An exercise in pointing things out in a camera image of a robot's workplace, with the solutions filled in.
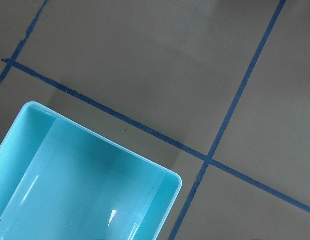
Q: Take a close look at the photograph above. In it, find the brown paper table cover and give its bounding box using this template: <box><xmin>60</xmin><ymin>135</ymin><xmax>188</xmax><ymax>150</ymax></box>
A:
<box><xmin>0</xmin><ymin>0</ymin><xmax>310</xmax><ymax>240</ymax></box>

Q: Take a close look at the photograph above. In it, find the teal plastic bin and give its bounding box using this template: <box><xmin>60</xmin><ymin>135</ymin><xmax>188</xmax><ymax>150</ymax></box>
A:
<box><xmin>0</xmin><ymin>101</ymin><xmax>183</xmax><ymax>240</ymax></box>

